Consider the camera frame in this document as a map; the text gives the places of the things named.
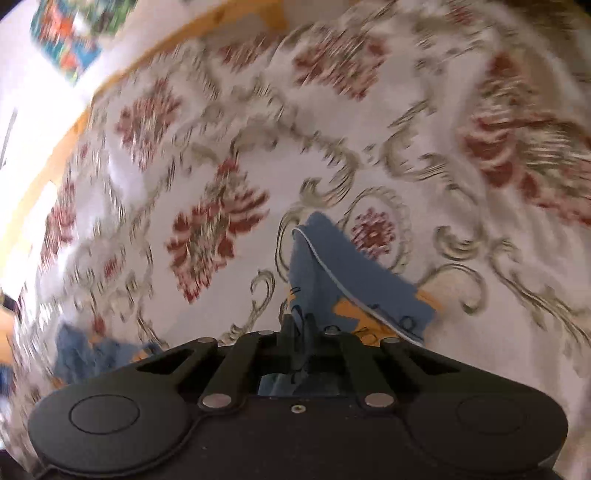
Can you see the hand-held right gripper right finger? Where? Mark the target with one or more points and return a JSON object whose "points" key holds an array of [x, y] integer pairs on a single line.
{"points": [[308, 333]]}

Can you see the blue and orange pants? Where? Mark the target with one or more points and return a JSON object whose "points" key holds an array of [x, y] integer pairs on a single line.
{"points": [[314, 258]]}

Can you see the white floral blanket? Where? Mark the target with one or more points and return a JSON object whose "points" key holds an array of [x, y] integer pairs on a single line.
{"points": [[300, 138]]}

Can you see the wooden bed frame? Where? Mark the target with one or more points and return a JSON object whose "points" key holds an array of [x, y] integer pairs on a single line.
{"points": [[64, 143]]}

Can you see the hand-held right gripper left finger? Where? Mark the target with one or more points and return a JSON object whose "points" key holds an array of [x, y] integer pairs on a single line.
{"points": [[288, 333]]}

